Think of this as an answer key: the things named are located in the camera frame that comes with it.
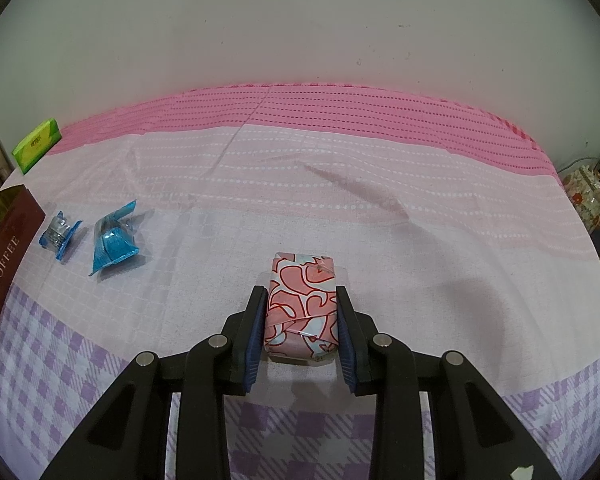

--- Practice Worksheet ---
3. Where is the pink patterned snack packet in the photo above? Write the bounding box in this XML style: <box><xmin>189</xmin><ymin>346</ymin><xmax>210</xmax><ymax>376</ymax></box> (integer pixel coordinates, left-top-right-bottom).
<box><xmin>262</xmin><ymin>250</ymin><xmax>342</xmax><ymax>361</ymax></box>

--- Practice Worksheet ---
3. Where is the small blue silver candy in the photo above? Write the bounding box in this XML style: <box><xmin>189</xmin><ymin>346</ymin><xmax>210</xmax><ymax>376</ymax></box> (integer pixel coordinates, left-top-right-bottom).
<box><xmin>39</xmin><ymin>212</ymin><xmax>83</xmax><ymax>261</ymax></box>

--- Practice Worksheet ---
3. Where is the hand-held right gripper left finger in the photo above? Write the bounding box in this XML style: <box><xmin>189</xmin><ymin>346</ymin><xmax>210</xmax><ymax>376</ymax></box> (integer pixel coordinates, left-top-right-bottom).
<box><xmin>39</xmin><ymin>285</ymin><xmax>268</xmax><ymax>480</ymax></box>

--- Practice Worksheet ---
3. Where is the black cable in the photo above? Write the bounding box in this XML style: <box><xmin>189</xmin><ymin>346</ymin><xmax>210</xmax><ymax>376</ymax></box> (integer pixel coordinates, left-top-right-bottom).
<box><xmin>559</xmin><ymin>156</ymin><xmax>600</xmax><ymax>173</ymax></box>

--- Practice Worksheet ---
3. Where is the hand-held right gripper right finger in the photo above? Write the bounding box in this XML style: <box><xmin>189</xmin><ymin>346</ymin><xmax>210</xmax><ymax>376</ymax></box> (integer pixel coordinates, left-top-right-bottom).
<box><xmin>334</xmin><ymin>285</ymin><xmax>563</xmax><ymax>480</ymax></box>

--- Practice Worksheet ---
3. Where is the floral patterned container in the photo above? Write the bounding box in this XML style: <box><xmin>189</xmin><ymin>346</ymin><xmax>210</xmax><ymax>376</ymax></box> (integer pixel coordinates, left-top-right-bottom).
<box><xmin>562</xmin><ymin>167</ymin><xmax>600</xmax><ymax>233</ymax></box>

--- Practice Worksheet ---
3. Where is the blue foil candy wrapper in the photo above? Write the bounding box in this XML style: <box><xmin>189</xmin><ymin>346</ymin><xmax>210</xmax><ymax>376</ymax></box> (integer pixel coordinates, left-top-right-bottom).
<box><xmin>89</xmin><ymin>200</ymin><xmax>148</xmax><ymax>277</ymax></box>

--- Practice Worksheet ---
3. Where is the green tissue pack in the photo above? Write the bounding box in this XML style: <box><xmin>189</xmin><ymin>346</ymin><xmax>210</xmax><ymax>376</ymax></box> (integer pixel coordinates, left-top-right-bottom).
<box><xmin>11</xmin><ymin>117</ymin><xmax>63</xmax><ymax>176</ymax></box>

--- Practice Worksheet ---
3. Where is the maroon tin box gold inside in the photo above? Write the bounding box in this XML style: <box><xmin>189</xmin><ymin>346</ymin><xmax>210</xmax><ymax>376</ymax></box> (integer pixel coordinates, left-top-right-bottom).
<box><xmin>0</xmin><ymin>185</ymin><xmax>47</xmax><ymax>386</ymax></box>

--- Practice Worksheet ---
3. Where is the pink purple checked bed sheet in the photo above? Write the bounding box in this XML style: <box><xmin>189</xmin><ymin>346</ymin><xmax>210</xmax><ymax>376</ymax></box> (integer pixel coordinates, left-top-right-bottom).
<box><xmin>0</xmin><ymin>80</ymin><xmax>600</xmax><ymax>480</ymax></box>

